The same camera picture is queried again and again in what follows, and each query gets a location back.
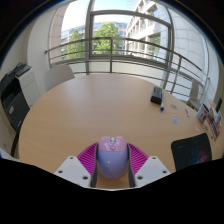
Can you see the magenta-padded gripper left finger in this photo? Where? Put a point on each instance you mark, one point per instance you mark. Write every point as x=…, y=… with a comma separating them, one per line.
x=74, y=168

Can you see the black rectangular case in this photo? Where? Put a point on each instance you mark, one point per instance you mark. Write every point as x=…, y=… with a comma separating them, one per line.
x=156, y=95

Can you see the blue marker pen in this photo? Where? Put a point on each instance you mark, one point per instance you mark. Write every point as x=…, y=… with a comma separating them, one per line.
x=162, y=103

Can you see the grey metal window railing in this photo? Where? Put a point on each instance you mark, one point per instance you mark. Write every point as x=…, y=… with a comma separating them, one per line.
x=110, y=39

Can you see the black upright speaker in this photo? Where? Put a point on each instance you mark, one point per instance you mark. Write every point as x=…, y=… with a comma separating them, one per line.
x=218, y=105

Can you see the pink and lilac computer mouse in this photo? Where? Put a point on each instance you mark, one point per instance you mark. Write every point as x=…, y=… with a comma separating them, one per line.
x=112, y=156

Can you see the black mouse pad, red-blue print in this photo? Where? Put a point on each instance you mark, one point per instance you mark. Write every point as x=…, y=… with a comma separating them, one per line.
x=191, y=151

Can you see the red and black magazine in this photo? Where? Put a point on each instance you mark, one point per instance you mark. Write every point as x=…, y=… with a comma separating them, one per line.
x=213, y=128

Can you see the small blue and white can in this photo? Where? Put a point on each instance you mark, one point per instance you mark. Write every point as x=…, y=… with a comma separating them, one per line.
x=217, y=118

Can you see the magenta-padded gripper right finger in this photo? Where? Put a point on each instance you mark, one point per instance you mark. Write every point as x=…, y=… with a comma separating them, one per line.
x=151, y=168

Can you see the black and white office printer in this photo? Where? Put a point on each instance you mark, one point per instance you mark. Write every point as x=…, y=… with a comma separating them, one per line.
x=16, y=100

